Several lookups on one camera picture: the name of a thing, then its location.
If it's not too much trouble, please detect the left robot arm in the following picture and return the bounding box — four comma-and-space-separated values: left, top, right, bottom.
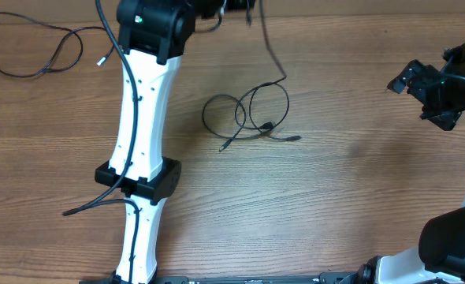
95, 0, 255, 283

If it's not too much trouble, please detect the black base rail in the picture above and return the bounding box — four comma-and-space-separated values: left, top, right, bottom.
78, 271, 430, 284

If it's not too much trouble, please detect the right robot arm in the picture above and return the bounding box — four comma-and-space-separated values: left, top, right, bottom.
341, 38, 465, 283

